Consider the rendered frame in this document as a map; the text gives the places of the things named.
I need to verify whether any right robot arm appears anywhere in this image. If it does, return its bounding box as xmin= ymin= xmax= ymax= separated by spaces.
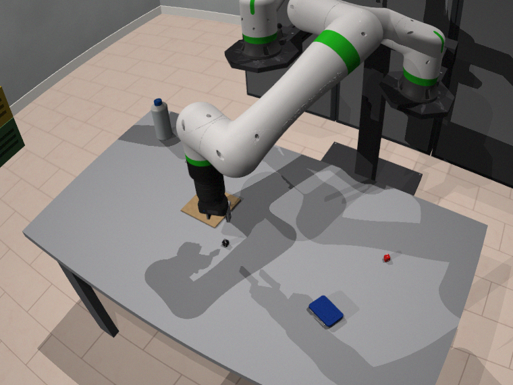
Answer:
xmin=239 ymin=0 xmax=286 ymax=59

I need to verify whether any grey bottle with blue cap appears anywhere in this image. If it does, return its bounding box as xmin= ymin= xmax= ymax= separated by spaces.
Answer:
xmin=151 ymin=98 xmax=173 ymax=140

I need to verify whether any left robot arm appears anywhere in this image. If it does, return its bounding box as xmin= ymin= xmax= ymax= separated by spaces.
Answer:
xmin=176 ymin=0 xmax=446 ymax=178

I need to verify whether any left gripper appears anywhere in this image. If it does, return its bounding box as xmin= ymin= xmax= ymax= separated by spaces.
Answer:
xmin=185 ymin=160 xmax=232 ymax=222

